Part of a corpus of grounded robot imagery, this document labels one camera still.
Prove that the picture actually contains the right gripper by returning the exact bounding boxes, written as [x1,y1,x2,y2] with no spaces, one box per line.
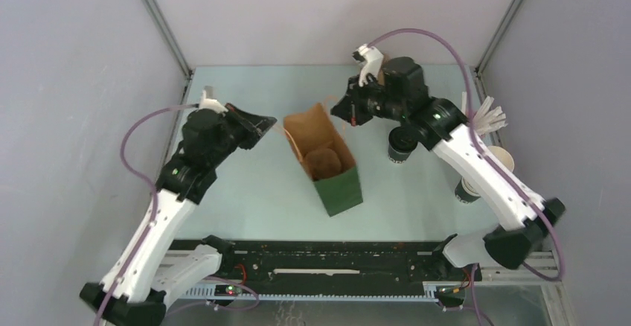
[332,72,408,127]

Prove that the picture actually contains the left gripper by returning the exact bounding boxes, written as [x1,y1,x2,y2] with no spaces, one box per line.
[209,103,278,166]

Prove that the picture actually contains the black paper coffee cup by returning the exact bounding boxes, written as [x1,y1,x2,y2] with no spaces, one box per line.
[388,144,417,164]

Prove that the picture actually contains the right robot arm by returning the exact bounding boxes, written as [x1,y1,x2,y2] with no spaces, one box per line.
[330,57,566,280]

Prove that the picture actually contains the stacked brown cup carriers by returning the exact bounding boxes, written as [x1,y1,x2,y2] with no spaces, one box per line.
[377,54,390,86]

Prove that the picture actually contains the single white straw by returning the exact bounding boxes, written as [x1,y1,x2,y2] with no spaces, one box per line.
[461,92,468,112]

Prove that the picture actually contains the bundle of white straws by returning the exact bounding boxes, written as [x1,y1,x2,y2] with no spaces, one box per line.
[473,97,507,135]

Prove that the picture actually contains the stack of paper cups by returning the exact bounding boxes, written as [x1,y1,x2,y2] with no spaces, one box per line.
[454,145,515,205]

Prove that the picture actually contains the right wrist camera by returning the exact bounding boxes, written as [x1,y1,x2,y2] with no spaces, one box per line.
[352,44,384,87]

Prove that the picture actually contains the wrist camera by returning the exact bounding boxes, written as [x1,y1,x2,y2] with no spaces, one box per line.
[352,44,384,87]
[198,86,228,114]

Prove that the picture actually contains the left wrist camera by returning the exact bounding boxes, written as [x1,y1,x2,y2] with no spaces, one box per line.
[198,86,228,114]

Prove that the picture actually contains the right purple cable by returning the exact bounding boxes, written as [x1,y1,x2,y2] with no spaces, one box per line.
[367,28,563,283]

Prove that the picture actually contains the purple cable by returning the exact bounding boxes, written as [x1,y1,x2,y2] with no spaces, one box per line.
[93,104,203,326]
[367,28,563,283]

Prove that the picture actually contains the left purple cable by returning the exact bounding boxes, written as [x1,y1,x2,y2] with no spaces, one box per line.
[93,104,203,326]

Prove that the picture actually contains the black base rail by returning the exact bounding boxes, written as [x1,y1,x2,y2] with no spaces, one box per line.
[171,235,482,298]

